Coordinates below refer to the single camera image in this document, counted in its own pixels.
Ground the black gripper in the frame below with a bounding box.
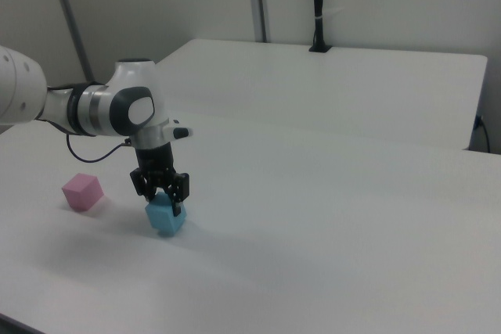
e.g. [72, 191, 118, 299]
[129, 145, 192, 218]

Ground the blue cube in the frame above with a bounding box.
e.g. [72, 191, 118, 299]
[145, 192, 188, 239]

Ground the pink cube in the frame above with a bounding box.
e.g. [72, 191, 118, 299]
[61, 172, 105, 212]

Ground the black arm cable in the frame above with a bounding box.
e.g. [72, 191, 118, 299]
[65, 133, 132, 163]

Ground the black cable at table edge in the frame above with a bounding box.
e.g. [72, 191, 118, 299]
[474, 114, 492, 153]

